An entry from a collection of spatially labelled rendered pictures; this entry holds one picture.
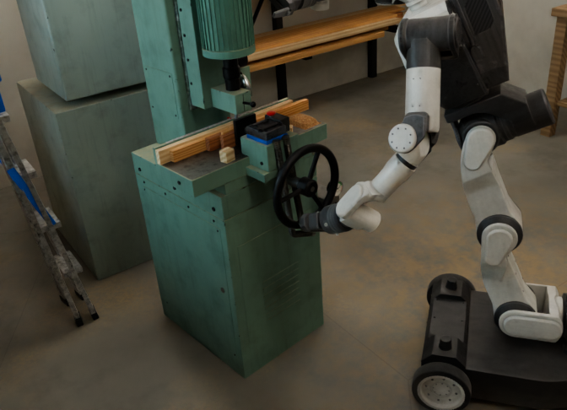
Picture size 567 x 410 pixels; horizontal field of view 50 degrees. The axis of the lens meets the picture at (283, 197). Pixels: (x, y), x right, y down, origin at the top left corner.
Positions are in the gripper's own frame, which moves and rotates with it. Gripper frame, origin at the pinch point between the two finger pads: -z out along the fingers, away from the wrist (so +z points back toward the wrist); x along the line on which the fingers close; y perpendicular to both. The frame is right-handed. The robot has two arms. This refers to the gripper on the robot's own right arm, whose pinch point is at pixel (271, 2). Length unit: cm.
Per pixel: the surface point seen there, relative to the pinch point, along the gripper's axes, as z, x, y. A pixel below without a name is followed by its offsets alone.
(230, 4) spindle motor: -17.2, -0.6, -2.6
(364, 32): 237, -87, 159
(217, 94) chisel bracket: -17.6, 7.1, 30.0
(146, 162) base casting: -36, 2, 66
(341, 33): 205, -88, 152
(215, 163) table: -33, 30, 33
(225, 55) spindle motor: -20.2, 7.0, 10.6
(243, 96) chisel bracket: -13.9, 15.1, 24.3
